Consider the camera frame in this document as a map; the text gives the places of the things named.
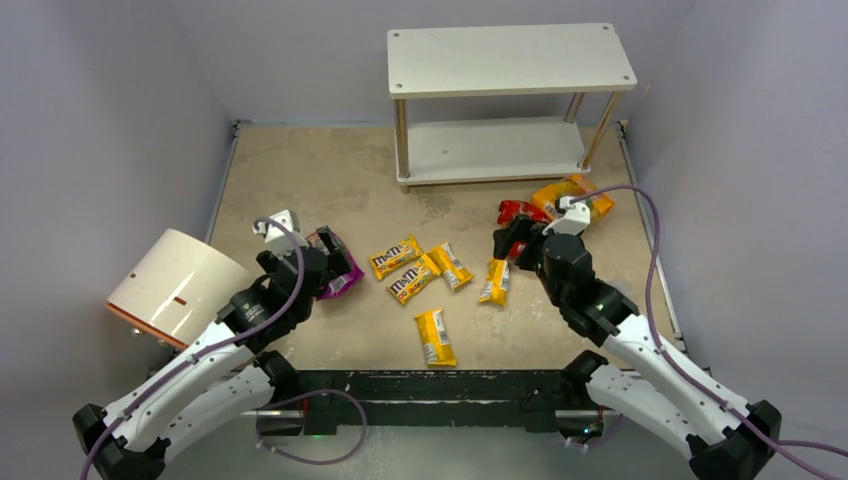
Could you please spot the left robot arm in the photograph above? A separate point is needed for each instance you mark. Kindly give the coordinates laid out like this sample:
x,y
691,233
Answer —
x,y
222,321

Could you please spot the purple candy bag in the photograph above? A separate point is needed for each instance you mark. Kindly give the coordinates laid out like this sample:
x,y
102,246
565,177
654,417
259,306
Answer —
x,y
343,271

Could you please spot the red candy bag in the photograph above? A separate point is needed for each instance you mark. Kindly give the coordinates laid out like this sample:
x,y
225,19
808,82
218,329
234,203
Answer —
x,y
509,210

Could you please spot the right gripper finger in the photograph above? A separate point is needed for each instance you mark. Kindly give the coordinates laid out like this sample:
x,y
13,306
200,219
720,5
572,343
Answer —
x,y
531,257
505,239

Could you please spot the yellow candy bag right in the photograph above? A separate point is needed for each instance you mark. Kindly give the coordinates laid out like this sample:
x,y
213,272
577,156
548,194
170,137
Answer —
x,y
496,286

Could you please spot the white two-tier shelf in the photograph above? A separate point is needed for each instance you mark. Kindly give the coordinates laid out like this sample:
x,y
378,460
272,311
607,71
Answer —
x,y
585,60

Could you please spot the black base frame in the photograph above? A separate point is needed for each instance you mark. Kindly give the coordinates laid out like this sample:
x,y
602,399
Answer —
x,y
537,401

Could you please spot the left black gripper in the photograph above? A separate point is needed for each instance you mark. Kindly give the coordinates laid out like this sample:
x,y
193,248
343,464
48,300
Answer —
x,y
318,263

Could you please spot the yellow candy bag front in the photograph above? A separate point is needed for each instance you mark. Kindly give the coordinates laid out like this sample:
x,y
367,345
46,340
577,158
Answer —
x,y
437,348

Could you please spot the yellow M&M bag upper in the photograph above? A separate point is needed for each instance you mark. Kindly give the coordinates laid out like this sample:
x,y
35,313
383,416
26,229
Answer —
x,y
396,256

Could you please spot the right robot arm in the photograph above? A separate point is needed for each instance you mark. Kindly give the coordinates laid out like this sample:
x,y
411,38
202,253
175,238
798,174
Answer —
x,y
720,434

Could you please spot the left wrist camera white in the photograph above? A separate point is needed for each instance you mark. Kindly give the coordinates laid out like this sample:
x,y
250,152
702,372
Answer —
x,y
281,233

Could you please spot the yellow candy bag back-side middle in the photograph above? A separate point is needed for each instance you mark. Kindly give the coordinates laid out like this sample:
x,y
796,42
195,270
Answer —
x,y
452,270

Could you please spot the white cylindrical container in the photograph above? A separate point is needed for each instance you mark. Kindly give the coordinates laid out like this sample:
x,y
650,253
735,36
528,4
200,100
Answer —
x,y
177,288

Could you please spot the yellow candy bag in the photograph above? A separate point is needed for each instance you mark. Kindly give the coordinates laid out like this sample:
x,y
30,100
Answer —
x,y
496,286
437,348

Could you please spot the yellow M&M bag lower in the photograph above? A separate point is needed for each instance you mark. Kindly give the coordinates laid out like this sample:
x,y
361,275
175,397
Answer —
x,y
414,279

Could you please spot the yellow m&m bag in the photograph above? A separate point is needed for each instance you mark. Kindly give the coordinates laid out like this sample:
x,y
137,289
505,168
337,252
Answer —
x,y
396,256
414,279

